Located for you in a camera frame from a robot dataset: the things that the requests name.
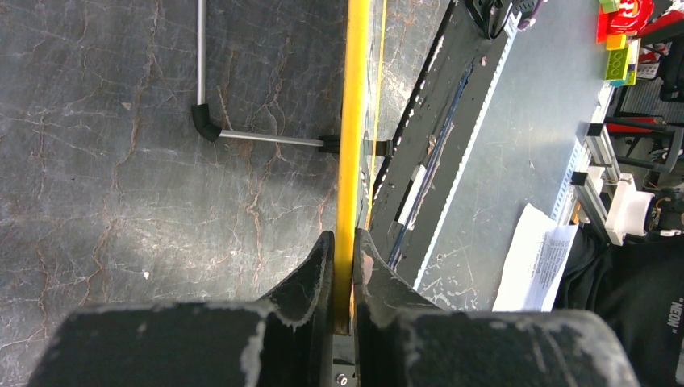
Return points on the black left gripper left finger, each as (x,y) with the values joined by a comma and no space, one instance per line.
(283,338)

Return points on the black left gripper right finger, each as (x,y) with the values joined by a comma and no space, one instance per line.
(403,339)

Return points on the yellow framed whiteboard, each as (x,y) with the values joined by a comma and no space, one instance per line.
(359,125)

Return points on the white paper sheet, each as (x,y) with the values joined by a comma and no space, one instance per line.
(534,263)

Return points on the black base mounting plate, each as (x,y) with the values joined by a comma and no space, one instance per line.
(395,189)

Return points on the colourful toy bricks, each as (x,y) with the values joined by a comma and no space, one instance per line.
(619,22)

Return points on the slotted cable duct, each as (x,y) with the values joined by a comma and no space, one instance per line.
(465,77)

